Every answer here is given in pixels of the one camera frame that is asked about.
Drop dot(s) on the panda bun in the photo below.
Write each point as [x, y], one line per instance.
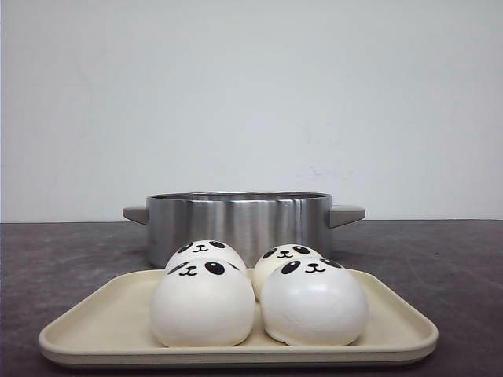
[212, 249]
[275, 258]
[313, 302]
[202, 302]

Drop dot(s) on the stainless steel steamer pot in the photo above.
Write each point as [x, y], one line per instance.
[250, 222]

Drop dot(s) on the beige rectangular tray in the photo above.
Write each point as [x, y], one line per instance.
[110, 329]

